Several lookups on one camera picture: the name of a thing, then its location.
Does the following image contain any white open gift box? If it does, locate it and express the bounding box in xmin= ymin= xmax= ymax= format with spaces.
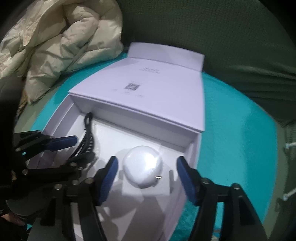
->
xmin=41 ymin=43 xmax=205 ymax=240

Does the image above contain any white round compact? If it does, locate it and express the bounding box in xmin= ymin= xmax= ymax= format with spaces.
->
xmin=122 ymin=146 xmax=164 ymax=189

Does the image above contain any white plush toy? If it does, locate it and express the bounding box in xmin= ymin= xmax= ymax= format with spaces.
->
xmin=282 ymin=142 xmax=296 ymax=202

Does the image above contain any beige puffer jacket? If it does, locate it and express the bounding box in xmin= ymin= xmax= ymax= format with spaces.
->
xmin=1 ymin=1 xmax=123 ymax=103

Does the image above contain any black claw hair clip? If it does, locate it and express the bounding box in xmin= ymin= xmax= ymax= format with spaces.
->
xmin=70 ymin=113 xmax=94 ymax=158

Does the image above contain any teal padded mailer bag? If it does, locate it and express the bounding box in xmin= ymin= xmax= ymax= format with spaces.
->
xmin=32 ymin=54 xmax=278 ymax=240

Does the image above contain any dark green cushion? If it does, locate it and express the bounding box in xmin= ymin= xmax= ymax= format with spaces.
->
xmin=118 ymin=1 xmax=295 ymax=125

